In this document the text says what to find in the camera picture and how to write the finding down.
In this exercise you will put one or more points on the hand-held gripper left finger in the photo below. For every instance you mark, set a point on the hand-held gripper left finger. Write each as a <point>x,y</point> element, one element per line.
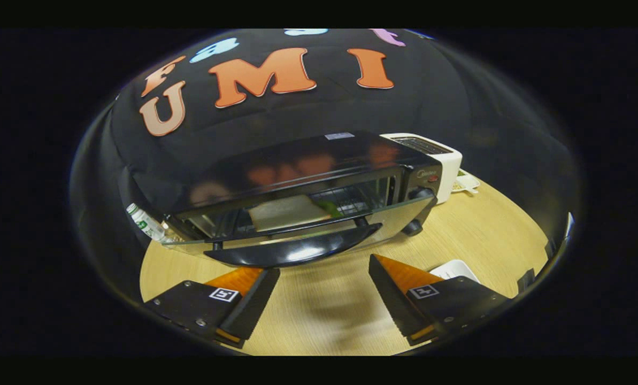
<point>254,305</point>

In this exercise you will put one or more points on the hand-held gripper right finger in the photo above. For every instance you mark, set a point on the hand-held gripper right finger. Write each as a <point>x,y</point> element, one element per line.
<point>388,299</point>

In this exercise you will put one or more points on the white bread lettuce sandwich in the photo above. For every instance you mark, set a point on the white bread lettuce sandwich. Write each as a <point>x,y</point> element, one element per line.
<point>286,213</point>

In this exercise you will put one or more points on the black toaster oven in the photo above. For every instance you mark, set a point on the black toaster oven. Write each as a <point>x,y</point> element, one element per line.
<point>324,155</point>

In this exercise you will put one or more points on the white pop-up toaster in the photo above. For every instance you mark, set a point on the white pop-up toaster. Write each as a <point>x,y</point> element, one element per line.
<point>450,171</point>

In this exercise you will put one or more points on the white plastic tray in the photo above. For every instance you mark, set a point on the white plastic tray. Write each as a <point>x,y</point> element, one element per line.
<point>455,269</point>

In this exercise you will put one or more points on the white bottle green label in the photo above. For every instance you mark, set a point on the white bottle green label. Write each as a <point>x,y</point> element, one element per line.
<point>146,222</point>

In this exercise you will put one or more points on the small dark block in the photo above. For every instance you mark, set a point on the small dark block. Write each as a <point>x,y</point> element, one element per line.
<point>526,280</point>

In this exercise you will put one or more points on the small white divided dish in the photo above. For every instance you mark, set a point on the small white divided dish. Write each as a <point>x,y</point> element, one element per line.
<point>467,183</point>

